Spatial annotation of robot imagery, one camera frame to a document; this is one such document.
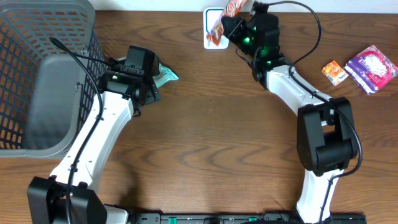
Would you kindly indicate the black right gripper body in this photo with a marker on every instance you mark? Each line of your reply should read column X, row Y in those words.
column 242, row 35

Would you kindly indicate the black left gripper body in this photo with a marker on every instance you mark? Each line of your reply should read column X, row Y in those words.
column 153, row 91

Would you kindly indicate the teal wipes packet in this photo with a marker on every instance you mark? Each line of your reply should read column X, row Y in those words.
column 165, row 75

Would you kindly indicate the red orange snack wrapper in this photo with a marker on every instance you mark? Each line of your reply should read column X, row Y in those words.
column 213, row 25

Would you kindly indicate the orange tissue packet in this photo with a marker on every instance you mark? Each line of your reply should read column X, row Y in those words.
column 334, row 73

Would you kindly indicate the purple pad package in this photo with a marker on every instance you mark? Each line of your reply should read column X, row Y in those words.
column 371, row 70

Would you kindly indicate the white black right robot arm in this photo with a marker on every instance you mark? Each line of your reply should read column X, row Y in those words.
column 328, row 145

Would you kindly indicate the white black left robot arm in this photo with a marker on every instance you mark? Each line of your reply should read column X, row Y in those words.
column 69, row 194

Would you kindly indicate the grey plastic basket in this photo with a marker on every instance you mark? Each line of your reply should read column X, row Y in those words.
column 50, row 57

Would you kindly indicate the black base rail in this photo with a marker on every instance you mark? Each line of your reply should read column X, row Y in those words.
column 156, row 218

